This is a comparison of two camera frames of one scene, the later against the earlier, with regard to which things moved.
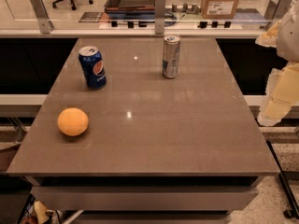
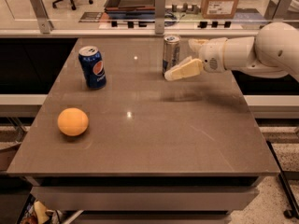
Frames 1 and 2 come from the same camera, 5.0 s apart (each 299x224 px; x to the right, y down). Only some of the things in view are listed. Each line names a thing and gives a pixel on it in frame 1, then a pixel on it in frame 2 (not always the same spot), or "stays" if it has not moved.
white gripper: [289, 36] -> [212, 56]
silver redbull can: [171, 56] stays
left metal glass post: [44, 21] stays
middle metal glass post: [160, 12] stays
